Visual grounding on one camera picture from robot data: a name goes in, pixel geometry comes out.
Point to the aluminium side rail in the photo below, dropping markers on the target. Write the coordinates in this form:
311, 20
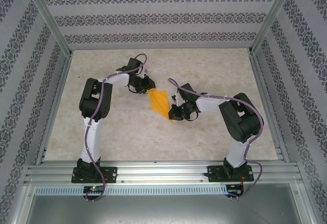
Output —
52, 111
269, 106

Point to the circuit board with green light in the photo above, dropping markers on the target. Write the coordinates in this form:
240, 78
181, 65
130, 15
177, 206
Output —
93, 189

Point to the orange paper sheet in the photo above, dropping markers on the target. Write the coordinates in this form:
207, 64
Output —
159, 101

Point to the aluminium mounting rail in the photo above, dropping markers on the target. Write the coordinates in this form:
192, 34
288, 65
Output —
163, 170

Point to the black base plate right arm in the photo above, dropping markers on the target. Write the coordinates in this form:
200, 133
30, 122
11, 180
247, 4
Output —
214, 173

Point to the grey metal sheet panel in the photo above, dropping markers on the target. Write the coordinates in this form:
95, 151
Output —
163, 208

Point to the black base plate left arm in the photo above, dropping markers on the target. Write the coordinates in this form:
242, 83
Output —
110, 174

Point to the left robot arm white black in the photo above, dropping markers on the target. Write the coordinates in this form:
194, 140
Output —
92, 103

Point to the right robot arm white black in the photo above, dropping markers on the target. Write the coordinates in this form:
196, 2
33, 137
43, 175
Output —
240, 121

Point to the aluminium frame post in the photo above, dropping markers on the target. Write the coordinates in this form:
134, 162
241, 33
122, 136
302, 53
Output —
48, 17
274, 14

